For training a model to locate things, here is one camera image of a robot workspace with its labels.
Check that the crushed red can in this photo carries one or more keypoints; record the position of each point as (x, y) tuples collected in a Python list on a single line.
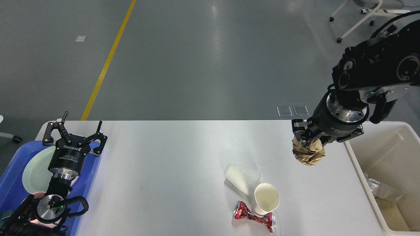
[(241, 211)]

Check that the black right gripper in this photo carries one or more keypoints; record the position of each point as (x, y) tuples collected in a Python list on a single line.
[(330, 122)]

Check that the silver foil container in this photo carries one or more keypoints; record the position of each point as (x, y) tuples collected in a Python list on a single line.
[(384, 191)]

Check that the beige plastic bin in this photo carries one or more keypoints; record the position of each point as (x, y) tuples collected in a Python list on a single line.
[(389, 152)]

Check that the brown paper ball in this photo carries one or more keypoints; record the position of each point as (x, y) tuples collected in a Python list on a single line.
[(308, 155)]

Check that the white crushed paper cup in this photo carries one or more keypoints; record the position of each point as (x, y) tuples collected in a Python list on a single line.
[(244, 179)]

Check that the mint green plate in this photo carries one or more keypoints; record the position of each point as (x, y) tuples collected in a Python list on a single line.
[(36, 175)]

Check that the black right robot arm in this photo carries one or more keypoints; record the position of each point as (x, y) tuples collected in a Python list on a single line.
[(367, 81)]

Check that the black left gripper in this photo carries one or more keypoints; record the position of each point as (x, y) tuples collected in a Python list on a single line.
[(70, 157)]

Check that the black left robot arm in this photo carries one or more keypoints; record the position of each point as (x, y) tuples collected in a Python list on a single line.
[(46, 216)]

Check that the white chair base leg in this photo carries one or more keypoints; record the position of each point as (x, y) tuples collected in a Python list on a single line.
[(14, 138)]

